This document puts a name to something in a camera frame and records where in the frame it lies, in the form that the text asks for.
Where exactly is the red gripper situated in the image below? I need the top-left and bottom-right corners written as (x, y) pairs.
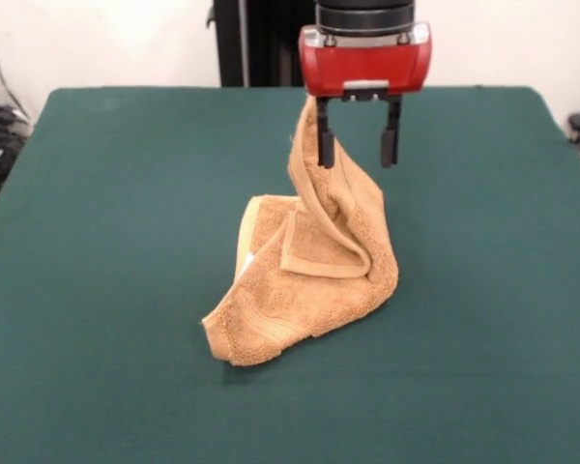
top-left (298, 34), bottom-right (434, 170)

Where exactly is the tan terry towel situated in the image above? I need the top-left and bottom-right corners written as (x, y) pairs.
top-left (200, 98), bottom-right (400, 367)

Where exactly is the dark green table cloth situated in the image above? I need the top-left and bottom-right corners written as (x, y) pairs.
top-left (0, 85), bottom-right (580, 464)

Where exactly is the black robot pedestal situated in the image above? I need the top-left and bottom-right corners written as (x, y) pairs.
top-left (205, 0), bottom-right (318, 88)

